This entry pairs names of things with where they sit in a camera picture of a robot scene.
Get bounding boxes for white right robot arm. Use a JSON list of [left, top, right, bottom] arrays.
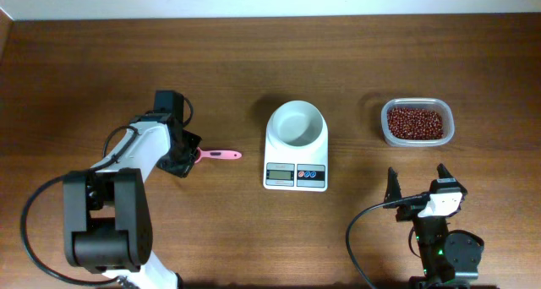
[[384, 164, 484, 288]]

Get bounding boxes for clear plastic bean container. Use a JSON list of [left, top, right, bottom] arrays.
[[380, 98, 455, 147]]

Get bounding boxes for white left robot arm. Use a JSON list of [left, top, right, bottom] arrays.
[[63, 90, 201, 288]]

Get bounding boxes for white digital kitchen scale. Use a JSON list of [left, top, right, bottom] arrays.
[[263, 127, 329, 192]]

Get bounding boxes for white round bowl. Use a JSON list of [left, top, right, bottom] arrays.
[[267, 101, 328, 149]]

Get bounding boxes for red beans in container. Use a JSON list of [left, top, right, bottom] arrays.
[[387, 107, 444, 140]]

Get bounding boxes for pink measuring scoop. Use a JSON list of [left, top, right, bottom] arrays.
[[195, 148, 243, 164]]

